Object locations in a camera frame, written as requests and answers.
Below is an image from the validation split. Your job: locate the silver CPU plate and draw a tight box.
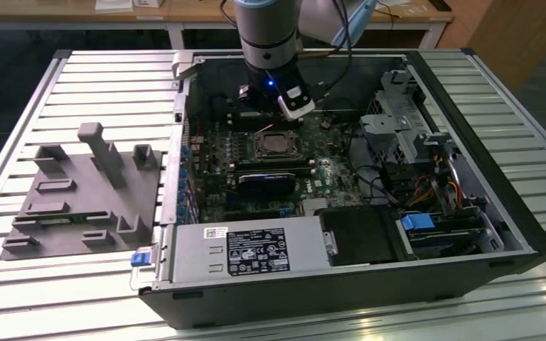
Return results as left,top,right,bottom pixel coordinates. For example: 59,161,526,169
256,136,295,154

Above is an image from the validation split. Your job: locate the metal socket cover frame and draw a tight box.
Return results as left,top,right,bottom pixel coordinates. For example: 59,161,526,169
249,130,301,160

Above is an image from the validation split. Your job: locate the CPU socket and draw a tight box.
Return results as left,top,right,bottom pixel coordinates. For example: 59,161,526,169
247,129,303,161

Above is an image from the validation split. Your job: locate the green motherboard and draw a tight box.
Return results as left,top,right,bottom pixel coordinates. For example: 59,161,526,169
189,113,373,223

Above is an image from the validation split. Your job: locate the black graphics card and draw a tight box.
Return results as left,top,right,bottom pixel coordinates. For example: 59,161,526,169
233,170,297,198

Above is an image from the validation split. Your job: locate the metal disk bay cage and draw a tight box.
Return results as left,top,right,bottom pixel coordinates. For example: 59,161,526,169
357,70,459,164

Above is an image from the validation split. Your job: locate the silver chipset heatsink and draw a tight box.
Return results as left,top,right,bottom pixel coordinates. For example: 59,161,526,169
303,197,332,215

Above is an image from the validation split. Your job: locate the black drive bay box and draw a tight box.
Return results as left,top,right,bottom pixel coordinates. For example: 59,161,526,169
315,205,409,268

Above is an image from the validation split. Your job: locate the wooden desk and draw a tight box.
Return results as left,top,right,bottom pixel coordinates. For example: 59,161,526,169
0,0,455,50

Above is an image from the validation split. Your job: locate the grey parts rack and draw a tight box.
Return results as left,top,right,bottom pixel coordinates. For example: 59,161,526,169
0,122,168,262

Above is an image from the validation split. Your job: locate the grey power supply unit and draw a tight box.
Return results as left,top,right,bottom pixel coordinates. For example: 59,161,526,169
156,217,337,285

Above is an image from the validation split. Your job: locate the blue disk carrier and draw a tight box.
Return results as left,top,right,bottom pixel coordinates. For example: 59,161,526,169
399,212,439,236

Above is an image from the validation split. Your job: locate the blue case latch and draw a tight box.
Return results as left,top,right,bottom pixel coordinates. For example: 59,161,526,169
129,251,153,268

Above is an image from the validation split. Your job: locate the disk drive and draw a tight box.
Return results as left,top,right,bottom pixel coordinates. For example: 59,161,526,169
395,212,490,259

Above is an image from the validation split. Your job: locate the wooden cabinet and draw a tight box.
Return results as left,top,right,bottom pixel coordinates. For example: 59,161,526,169
438,0,546,90

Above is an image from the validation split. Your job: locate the green RAM stick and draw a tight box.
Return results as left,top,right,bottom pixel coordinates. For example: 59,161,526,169
34,215,110,227

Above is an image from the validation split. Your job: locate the black PC case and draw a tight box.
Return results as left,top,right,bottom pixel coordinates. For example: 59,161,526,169
137,48,546,331

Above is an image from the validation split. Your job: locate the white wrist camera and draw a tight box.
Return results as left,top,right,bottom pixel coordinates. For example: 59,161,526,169
276,84,315,122

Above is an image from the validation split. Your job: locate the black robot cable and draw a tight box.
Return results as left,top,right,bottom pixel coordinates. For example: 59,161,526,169
296,0,355,104

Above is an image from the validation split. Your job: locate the black wire bundle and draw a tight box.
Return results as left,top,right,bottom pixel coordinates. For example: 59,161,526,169
351,161,401,209

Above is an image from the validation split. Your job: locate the small metal latch bracket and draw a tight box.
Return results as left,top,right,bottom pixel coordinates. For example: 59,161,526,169
321,229,339,256

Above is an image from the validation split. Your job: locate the coloured wire bundle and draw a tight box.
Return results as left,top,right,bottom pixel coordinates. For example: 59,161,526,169
407,166,466,210

